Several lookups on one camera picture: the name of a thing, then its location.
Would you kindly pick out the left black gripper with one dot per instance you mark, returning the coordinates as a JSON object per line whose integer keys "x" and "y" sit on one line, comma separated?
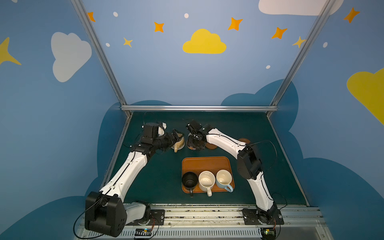
{"x": 173, "y": 137}

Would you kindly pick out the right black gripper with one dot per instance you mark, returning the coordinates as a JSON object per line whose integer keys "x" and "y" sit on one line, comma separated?
{"x": 194, "y": 139}

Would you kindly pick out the cream yellow mug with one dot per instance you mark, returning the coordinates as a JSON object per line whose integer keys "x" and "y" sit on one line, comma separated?
{"x": 179, "y": 145}

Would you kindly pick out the brown wooden coaster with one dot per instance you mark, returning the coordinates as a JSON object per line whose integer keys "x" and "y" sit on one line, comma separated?
{"x": 211, "y": 146}
{"x": 244, "y": 140}

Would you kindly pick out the black mug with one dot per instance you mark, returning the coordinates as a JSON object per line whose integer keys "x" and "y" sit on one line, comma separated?
{"x": 190, "y": 181}

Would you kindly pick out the white mug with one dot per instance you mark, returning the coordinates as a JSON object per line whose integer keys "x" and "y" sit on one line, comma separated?
{"x": 206, "y": 182}

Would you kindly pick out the light blue mug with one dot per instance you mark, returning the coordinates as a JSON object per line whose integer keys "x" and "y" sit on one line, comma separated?
{"x": 224, "y": 180}

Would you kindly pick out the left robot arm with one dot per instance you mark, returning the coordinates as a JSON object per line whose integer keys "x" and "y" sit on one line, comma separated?
{"x": 105, "y": 212}

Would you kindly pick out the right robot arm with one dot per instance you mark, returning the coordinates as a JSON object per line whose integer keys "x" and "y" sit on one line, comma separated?
{"x": 249, "y": 166}

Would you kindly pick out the orange serving tray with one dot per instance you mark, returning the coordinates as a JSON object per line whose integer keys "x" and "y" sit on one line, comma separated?
{"x": 212, "y": 164}

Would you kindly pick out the left controller board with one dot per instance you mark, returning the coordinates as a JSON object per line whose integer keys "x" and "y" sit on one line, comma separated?
{"x": 143, "y": 233}

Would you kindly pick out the controller board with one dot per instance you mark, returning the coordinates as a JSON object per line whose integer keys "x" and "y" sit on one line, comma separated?
{"x": 143, "y": 233}
{"x": 268, "y": 234}

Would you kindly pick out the right controller board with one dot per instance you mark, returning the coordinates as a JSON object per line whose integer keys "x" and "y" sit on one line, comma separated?
{"x": 268, "y": 234}

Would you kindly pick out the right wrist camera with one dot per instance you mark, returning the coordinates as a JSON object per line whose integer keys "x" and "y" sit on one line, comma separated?
{"x": 193, "y": 127}

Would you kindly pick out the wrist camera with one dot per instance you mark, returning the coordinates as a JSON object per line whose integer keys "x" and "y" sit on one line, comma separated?
{"x": 193, "y": 127}
{"x": 161, "y": 129}

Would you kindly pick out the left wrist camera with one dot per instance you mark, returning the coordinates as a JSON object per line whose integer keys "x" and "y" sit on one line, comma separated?
{"x": 161, "y": 129}

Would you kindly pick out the aluminium frame back bar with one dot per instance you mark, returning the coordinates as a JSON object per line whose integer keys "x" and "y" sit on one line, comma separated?
{"x": 199, "y": 108}

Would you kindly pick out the aluminium front rail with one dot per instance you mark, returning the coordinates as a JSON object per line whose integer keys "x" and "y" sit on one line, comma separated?
{"x": 225, "y": 222}

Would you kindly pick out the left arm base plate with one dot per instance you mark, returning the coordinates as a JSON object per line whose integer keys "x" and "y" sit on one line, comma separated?
{"x": 156, "y": 215}

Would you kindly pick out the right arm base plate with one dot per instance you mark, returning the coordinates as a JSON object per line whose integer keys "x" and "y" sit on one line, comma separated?
{"x": 250, "y": 216}

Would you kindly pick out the aluminium frame left post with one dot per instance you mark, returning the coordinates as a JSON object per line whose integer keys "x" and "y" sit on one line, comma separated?
{"x": 88, "y": 26}

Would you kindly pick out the aluminium frame post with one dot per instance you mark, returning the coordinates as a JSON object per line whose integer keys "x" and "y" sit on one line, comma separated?
{"x": 88, "y": 26}
{"x": 305, "y": 48}

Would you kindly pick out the aluminium frame right post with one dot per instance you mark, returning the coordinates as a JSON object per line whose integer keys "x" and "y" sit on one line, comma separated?
{"x": 305, "y": 48}

